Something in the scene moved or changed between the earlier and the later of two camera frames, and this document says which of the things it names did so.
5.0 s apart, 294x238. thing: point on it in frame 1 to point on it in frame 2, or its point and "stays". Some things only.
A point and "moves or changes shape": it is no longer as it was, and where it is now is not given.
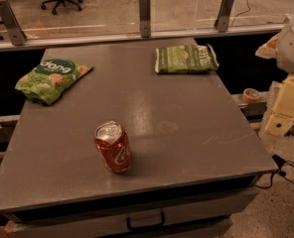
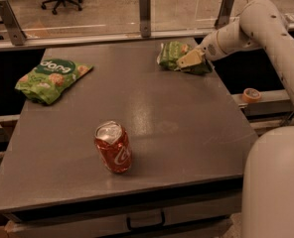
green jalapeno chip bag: [185, 59] moves or changes shape
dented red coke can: [114, 145] stays
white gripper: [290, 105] to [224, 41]
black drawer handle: [147, 227] stays
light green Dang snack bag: [47, 81] stays
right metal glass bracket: [221, 22] stays
